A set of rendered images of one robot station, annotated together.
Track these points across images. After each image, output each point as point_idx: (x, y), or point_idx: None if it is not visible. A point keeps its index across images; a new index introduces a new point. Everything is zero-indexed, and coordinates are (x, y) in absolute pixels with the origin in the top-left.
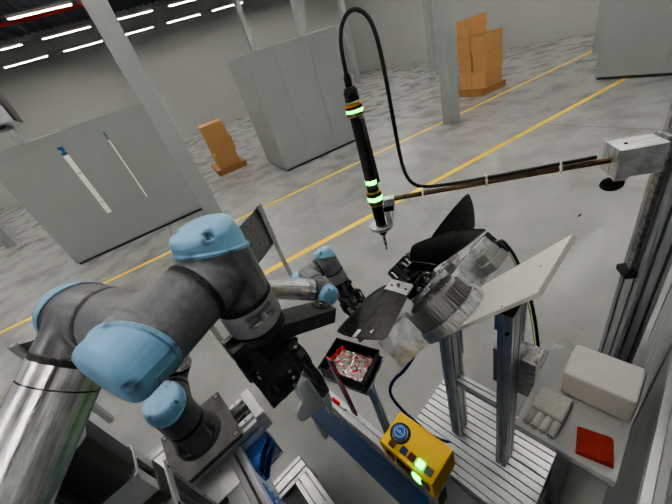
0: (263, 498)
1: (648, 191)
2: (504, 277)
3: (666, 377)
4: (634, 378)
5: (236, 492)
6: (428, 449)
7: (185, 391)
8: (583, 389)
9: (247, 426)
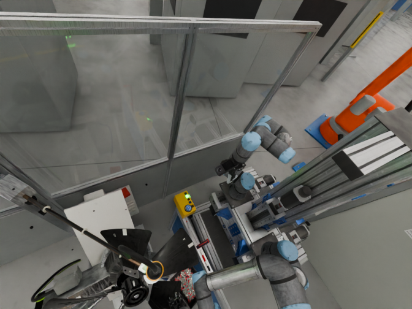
0: (240, 223)
1: None
2: (92, 243)
3: (83, 189)
4: (91, 194)
5: (250, 230)
6: (182, 198)
7: (279, 254)
8: None
9: (248, 254)
